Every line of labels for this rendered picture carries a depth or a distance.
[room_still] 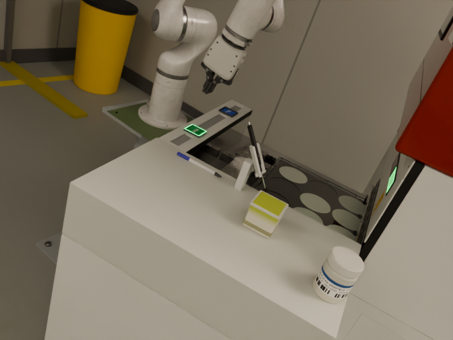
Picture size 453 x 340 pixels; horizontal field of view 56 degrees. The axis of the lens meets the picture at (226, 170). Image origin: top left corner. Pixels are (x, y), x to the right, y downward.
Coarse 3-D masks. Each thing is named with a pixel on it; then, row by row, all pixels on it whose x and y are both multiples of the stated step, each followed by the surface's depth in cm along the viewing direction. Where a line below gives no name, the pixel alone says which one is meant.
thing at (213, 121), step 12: (216, 108) 156; (240, 108) 165; (192, 120) 141; (204, 120) 144; (216, 120) 148; (228, 120) 150; (180, 132) 130; (216, 132) 139; (180, 144) 125; (192, 144) 126
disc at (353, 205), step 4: (340, 196) 141; (344, 196) 142; (348, 196) 143; (340, 200) 139; (344, 200) 140; (348, 200) 141; (352, 200) 142; (356, 200) 142; (344, 204) 138; (348, 204) 138; (352, 204) 139; (356, 204) 140; (360, 204) 141; (348, 208) 136; (352, 208) 137; (356, 208) 138; (360, 208) 139; (356, 212) 135; (360, 212) 136
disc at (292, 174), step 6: (282, 168) 146; (288, 168) 147; (294, 168) 148; (282, 174) 142; (288, 174) 143; (294, 174) 145; (300, 174) 146; (294, 180) 141; (300, 180) 142; (306, 180) 144
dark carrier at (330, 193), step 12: (276, 168) 144; (264, 180) 134; (276, 180) 137; (288, 180) 139; (312, 180) 145; (276, 192) 130; (288, 192) 133; (300, 192) 135; (312, 192) 138; (324, 192) 140; (336, 192) 143; (300, 204) 129; (336, 204) 136; (324, 216) 127; (360, 216) 134
